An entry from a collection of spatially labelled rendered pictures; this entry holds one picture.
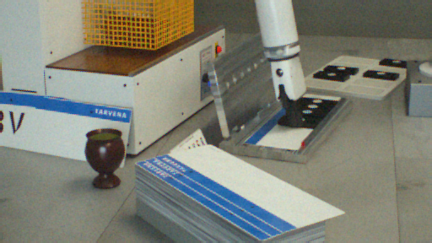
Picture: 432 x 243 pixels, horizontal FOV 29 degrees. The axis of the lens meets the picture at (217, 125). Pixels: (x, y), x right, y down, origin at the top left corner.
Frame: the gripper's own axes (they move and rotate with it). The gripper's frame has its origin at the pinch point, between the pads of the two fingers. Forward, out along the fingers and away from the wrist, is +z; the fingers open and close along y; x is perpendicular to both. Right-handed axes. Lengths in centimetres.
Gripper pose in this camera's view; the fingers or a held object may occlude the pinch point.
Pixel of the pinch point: (294, 117)
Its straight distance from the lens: 204.0
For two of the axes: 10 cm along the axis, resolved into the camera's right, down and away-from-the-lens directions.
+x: -9.1, 0.8, 4.2
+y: 3.8, -3.0, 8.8
